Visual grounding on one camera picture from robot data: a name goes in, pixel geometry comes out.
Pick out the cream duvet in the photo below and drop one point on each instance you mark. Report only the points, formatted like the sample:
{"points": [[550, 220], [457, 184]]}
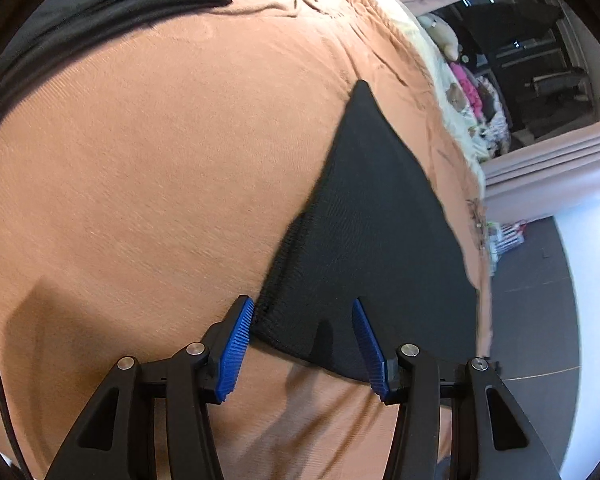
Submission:
{"points": [[430, 65]]}

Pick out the pink cloth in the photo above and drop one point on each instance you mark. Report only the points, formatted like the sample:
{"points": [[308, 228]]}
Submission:
{"points": [[467, 82]]}

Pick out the floral bedding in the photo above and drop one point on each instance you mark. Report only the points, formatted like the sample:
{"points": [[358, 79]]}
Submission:
{"points": [[492, 125]]}

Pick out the brown teddy bear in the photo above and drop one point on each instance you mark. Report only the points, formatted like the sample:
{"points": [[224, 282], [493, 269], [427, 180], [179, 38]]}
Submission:
{"points": [[456, 97]]}

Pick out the white plush toy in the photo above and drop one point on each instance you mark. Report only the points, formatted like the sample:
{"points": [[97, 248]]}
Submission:
{"points": [[442, 37]]}

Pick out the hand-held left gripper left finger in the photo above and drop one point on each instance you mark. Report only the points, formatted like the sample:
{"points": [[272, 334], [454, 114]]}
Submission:
{"points": [[235, 350]]}

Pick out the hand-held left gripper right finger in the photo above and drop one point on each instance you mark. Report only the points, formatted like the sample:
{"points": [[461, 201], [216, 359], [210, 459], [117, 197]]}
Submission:
{"points": [[367, 350]]}

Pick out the brown blanket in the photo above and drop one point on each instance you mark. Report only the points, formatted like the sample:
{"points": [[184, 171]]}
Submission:
{"points": [[155, 185]]}

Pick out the folded black clothes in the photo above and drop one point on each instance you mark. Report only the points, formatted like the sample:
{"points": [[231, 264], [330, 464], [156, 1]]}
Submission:
{"points": [[80, 10]]}

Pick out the black t-shirt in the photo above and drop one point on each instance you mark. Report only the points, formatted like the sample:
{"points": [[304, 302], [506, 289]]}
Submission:
{"points": [[375, 235]]}

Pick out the white drawer unit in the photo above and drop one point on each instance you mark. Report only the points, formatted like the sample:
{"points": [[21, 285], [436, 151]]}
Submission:
{"points": [[505, 240]]}

